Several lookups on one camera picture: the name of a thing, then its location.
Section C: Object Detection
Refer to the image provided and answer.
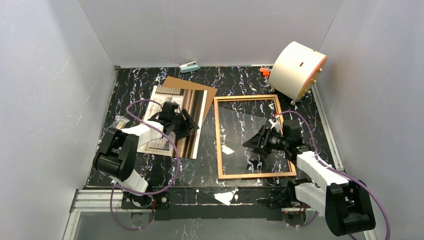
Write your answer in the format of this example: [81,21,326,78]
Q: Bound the orange clip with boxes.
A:
[259,67,271,77]

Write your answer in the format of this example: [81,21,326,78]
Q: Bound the teal white small device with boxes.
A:
[179,61,200,74]

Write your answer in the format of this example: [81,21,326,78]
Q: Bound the purple cable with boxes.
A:
[108,99,182,232]
[274,109,392,240]

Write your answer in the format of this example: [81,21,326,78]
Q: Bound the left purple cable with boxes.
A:
[108,99,182,232]

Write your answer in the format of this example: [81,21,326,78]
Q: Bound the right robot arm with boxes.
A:
[242,117,376,237]

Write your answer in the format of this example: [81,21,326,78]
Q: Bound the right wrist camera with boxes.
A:
[268,113,282,132]

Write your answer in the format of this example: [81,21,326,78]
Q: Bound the small plastic bag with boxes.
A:
[107,115,130,130]

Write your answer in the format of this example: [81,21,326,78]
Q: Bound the wooden picture frame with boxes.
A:
[213,94,297,181]

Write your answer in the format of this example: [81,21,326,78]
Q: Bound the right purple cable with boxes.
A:
[274,109,392,240]

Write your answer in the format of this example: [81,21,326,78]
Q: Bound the white orange cylinder box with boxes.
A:
[268,41,328,105]

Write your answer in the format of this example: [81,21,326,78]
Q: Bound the printed photo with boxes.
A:
[138,86,207,159]

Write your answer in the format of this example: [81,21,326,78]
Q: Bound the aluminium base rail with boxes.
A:
[61,187,379,240]

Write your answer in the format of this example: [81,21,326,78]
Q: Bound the brown backing board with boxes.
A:
[161,76,218,120]

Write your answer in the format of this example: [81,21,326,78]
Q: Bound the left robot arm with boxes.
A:
[92,101,199,210]

